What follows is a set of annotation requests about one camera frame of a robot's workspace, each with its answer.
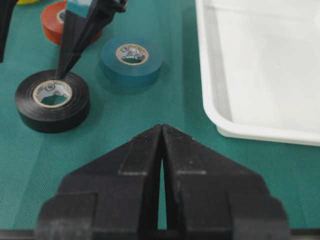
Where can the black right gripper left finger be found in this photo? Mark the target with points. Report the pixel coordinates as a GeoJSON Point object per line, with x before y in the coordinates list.
{"type": "Point", "coordinates": [114, 197]}

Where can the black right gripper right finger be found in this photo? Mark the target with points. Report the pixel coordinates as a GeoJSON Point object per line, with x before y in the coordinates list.
{"type": "Point", "coordinates": [211, 197]}

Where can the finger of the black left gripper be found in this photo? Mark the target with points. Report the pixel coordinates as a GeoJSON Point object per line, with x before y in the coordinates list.
{"type": "Point", "coordinates": [84, 19]}
{"type": "Point", "coordinates": [6, 10]}

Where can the yellow tape roll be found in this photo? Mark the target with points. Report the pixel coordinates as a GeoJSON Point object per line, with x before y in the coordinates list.
{"type": "Point", "coordinates": [28, 2]}

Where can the red tape roll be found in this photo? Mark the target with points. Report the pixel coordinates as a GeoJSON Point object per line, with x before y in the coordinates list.
{"type": "Point", "coordinates": [63, 21]}

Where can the black tape roll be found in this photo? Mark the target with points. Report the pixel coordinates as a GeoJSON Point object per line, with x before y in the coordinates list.
{"type": "Point", "coordinates": [49, 105]}

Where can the teal tape roll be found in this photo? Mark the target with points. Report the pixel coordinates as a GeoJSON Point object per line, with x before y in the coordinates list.
{"type": "Point", "coordinates": [131, 61]}

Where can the white plastic case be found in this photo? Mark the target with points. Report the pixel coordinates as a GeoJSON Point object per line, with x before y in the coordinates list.
{"type": "Point", "coordinates": [260, 68]}

